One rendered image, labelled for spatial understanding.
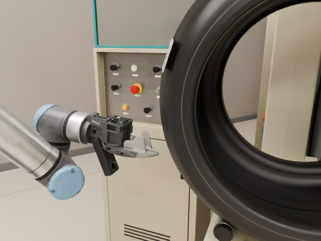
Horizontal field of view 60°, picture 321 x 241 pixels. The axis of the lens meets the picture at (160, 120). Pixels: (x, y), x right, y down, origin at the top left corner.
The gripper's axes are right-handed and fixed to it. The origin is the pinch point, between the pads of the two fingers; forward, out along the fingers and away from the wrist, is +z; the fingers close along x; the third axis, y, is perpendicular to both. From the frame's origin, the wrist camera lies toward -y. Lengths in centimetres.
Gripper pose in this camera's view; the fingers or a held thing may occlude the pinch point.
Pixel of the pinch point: (153, 155)
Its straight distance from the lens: 73.6
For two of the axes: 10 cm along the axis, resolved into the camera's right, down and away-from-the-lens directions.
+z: 9.2, 2.2, -3.2
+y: 1.1, -9.4, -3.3
